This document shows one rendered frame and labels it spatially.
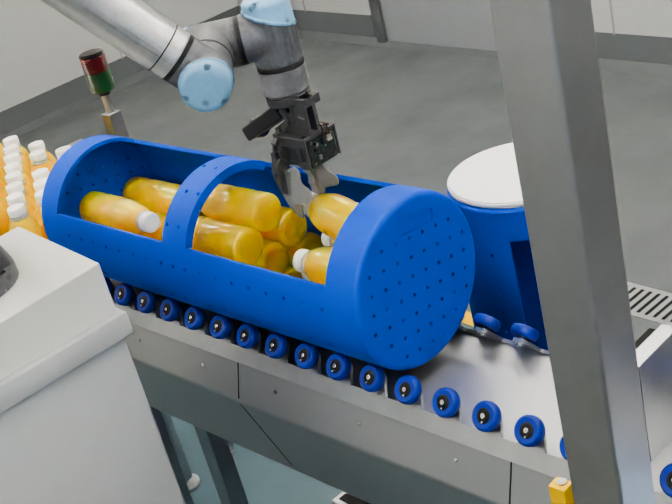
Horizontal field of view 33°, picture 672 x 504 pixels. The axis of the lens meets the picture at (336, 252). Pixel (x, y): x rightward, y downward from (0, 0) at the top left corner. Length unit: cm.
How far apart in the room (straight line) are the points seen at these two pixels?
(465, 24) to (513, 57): 520
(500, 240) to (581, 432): 100
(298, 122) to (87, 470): 64
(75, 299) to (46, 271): 7
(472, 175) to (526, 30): 127
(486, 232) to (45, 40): 515
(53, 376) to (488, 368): 67
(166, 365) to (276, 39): 77
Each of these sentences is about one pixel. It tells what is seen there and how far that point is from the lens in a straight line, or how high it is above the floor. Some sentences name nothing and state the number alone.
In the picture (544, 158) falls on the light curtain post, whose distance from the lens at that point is 98.
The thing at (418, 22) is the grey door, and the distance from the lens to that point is 640.
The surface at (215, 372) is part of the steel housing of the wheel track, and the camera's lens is 209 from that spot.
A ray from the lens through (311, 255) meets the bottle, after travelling 179.
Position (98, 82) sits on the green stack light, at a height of 119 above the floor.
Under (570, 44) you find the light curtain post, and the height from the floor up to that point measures 164.
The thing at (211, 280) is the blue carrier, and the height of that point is 110.
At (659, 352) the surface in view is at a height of 107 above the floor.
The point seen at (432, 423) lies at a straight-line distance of 172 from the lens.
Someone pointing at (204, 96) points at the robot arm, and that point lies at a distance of 159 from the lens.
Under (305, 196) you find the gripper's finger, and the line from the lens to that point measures 181.
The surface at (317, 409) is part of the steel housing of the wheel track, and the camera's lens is 190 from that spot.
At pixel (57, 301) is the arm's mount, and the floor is 122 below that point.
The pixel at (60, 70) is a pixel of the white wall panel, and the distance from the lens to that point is 706.
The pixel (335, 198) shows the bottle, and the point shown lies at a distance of 181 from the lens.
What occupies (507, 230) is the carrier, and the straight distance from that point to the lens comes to 208.
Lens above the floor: 194
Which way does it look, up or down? 26 degrees down
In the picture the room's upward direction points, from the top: 15 degrees counter-clockwise
